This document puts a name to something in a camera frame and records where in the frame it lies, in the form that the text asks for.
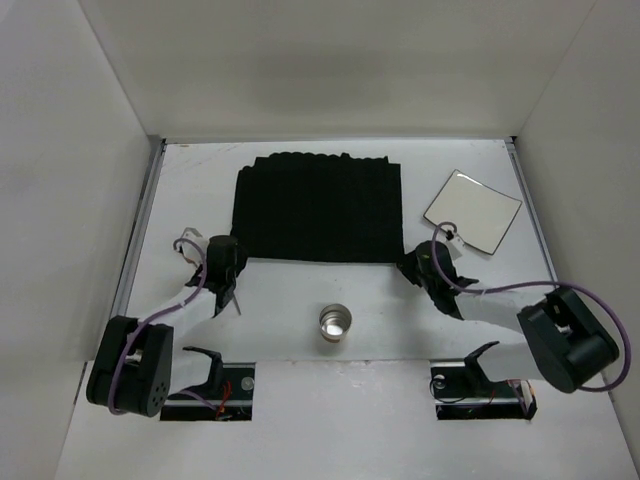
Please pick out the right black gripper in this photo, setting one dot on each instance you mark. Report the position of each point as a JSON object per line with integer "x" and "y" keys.
{"x": 445, "y": 295}

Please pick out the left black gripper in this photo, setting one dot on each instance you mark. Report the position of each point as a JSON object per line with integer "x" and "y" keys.
{"x": 223, "y": 288}

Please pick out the black cloth placemat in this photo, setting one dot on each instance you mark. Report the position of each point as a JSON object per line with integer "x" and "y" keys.
{"x": 320, "y": 208}

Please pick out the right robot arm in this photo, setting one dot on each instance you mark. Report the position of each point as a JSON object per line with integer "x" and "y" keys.
{"x": 562, "y": 342}

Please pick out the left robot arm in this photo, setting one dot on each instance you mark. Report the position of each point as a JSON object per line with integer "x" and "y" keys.
{"x": 141, "y": 361}

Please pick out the silver knife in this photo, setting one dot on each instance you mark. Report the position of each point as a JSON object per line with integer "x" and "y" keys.
{"x": 236, "y": 304}

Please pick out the square white plate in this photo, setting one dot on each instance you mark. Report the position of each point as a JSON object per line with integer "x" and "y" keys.
{"x": 481, "y": 214}

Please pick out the metal cup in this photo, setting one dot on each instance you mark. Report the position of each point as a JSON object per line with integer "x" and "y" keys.
{"x": 335, "y": 321}

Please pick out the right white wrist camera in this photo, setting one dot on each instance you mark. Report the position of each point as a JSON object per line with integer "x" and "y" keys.
{"x": 454, "y": 243}

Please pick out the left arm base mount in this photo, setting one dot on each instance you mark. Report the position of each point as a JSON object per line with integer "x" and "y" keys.
{"x": 204, "y": 387}

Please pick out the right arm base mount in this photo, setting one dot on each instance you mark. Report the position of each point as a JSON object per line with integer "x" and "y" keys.
{"x": 462, "y": 391}

